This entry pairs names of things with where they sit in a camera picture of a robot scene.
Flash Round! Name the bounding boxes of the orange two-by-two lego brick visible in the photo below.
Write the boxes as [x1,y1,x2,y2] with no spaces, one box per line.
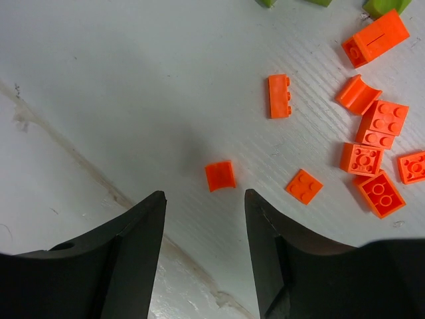
[355,100,409,150]

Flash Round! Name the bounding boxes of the orange flat lego plate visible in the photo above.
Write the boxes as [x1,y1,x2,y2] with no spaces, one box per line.
[286,169,323,205]

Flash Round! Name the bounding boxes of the orange curved lego tile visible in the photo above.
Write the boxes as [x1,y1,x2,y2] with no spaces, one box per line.
[205,160,236,192]

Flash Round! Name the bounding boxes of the orange upside-down lego brick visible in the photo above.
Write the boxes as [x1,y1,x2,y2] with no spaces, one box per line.
[339,143,384,177]

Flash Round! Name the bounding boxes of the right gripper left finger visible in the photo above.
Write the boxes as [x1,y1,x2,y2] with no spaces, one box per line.
[1,191,167,318]

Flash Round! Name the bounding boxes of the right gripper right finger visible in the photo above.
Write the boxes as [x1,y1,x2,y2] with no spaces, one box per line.
[244,189,424,318]

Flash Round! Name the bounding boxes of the green arch lego brick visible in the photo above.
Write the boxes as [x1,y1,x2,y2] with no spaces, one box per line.
[363,0,411,19]

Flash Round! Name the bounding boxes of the orange arch lego brick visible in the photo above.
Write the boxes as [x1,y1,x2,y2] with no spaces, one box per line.
[335,74,383,116]

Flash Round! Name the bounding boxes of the large orange lego brick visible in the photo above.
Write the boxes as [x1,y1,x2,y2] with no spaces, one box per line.
[341,9,410,68]

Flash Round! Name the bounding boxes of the orange long lego brick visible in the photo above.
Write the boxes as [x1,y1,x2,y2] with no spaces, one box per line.
[268,74,292,119]

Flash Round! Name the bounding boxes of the orange hollow lego brick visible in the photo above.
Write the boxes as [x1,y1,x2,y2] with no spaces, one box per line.
[353,169,406,219]

